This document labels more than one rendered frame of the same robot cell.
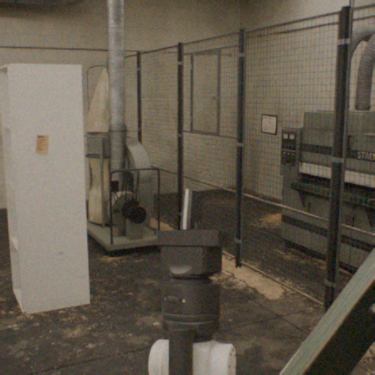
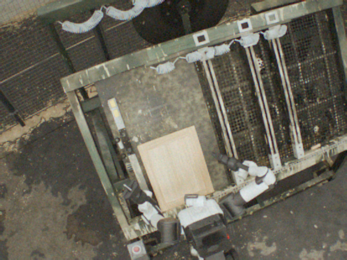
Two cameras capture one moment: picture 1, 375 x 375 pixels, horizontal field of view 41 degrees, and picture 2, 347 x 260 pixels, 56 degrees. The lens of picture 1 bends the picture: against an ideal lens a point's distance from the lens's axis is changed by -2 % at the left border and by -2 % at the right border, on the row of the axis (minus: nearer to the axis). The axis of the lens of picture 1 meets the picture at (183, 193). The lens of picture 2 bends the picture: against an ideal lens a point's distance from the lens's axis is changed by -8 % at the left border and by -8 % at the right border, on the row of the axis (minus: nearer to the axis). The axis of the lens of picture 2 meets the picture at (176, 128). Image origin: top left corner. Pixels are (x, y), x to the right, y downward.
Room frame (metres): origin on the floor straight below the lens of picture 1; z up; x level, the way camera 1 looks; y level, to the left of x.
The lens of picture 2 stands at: (0.34, 0.86, 3.41)
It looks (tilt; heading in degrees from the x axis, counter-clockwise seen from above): 55 degrees down; 274
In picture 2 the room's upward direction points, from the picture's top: 10 degrees counter-clockwise
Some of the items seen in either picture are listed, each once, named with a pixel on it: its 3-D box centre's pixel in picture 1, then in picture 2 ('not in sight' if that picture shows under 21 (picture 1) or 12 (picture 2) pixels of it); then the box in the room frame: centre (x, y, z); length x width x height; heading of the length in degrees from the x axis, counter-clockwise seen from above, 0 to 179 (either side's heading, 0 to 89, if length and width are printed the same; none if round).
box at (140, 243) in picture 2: not in sight; (139, 252); (0.83, 0.18, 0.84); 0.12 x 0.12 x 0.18; 17
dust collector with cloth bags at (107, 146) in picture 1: (115, 154); not in sight; (6.15, 0.83, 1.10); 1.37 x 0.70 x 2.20; 26
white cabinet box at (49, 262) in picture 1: (43, 186); not in sight; (4.28, 1.22, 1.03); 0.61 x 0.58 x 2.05; 26
